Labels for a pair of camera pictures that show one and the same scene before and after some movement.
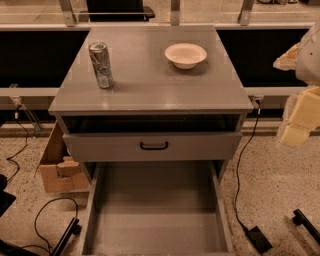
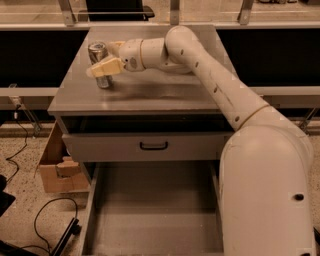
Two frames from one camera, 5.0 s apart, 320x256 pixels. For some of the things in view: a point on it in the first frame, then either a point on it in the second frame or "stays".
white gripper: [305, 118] to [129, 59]
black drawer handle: [153, 148] stays
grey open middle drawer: [155, 208] stays
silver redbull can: [99, 54] stays
